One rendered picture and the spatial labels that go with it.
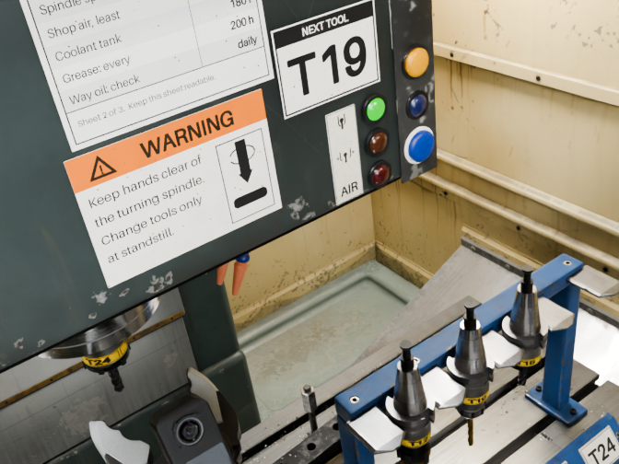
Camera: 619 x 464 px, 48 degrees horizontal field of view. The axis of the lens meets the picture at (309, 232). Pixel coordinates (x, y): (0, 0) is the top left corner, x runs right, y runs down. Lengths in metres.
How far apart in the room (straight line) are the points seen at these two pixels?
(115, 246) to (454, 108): 1.28
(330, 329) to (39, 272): 1.59
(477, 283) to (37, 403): 1.04
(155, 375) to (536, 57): 0.99
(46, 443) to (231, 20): 1.08
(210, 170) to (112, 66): 0.11
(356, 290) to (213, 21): 1.72
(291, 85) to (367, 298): 1.63
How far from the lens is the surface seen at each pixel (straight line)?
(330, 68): 0.57
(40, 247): 0.51
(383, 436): 0.92
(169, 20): 0.49
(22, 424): 1.42
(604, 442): 1.30
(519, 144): 1.61
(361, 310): 2.10
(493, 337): 1.05
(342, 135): 0.60
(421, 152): 0.66
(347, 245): 2.15
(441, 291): 1.81
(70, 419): 1.45
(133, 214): 0.52
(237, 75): 0.53
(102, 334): 0.72
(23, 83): 0.47
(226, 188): 0.55
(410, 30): 0.62
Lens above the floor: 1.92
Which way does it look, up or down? 33 degrees down
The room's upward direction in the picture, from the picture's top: 9 degrees counter-clockwise
